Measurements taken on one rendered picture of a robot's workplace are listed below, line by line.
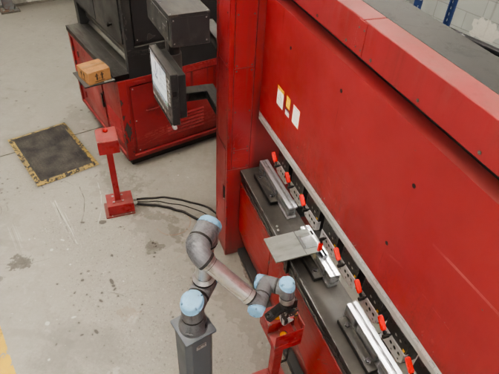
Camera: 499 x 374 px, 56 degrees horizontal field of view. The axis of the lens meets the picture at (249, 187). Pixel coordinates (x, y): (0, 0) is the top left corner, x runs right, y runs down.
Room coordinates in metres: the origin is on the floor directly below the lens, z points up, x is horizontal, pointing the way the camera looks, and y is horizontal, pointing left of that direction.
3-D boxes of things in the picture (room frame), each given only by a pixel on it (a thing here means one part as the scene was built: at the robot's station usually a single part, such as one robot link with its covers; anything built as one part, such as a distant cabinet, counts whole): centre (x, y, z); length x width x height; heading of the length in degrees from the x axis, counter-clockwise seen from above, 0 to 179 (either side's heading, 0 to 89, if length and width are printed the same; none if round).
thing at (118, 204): (2.97, 1.14, 0.41); 0.25 x 0.20 x 0.83; 113
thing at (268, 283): (1.38, -0.11, 1.13); 0.11 x 0.11 x 0.08; 73
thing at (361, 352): (1.24, -0.57, 0.89); 0.30 x 0.05 x 0.03; 23
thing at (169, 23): (2.80, 0.51, 1.53); 0.51 x 0.25 x 0.85; 28
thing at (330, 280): (1.77, -0.41, 0.92); 0.39 x 0.06 x 0.10; 23
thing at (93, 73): (3.53, 1.37, 1.04); 0.30 x 0.26 x 0.12; 37
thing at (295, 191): (2.03, -0.30, 1.20); 0.15 x 0.09 x 0.17; 23
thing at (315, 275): (1.76, -0.35, 0.89); 0.30 x 0.05 x 0.03; 23
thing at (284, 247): (1.77, -0.25, 1.00); 0.26 x 0.18 x 0.01; 113
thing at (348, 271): (1.48, -0.53, 1.20); 0.15 x 0.09 x 0.17; 23
